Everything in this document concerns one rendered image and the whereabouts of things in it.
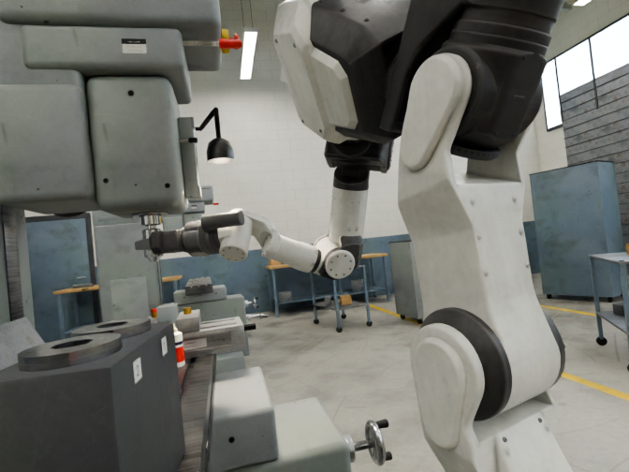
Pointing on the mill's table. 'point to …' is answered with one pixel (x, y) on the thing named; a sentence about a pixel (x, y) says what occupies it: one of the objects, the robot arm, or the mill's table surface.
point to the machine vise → (213, 337)
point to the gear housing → (109, 52)
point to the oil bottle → (179, 347)
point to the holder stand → (95, 402)
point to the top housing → (64, 13)
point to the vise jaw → (187, 323)
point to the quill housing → (136, 145)
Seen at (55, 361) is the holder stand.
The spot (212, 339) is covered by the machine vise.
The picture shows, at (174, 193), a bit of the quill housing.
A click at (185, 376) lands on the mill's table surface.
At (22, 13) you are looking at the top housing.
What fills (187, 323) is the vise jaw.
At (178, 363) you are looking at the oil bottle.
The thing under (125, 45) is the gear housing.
